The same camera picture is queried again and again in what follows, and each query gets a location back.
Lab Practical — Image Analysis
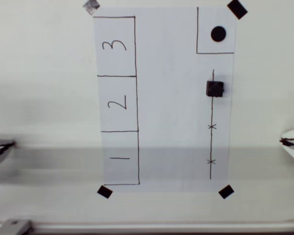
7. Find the black tape piece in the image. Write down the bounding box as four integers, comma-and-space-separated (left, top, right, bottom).
218, 184, 235, 200
227, 0, 248, 20
97, 185, 113, 199

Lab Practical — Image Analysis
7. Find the grey metal rail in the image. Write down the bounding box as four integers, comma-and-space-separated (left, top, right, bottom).
0, 221, 294, 235

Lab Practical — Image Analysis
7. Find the shiny grey tape piece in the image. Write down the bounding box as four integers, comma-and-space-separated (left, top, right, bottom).
83, 0, 100, 16

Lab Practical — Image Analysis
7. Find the white paper sheet with markings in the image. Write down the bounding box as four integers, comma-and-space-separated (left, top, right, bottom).
92, 6, 237, 194

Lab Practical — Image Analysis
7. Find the black cube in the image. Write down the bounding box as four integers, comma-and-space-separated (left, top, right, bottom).
205, 80, 225, 98

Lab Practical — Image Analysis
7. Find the black round dot sticker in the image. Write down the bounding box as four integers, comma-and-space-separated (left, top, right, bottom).
210, 25, 227, 43

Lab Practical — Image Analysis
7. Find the grey metal bracket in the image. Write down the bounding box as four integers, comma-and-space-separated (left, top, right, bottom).
0, 219, 34, 235

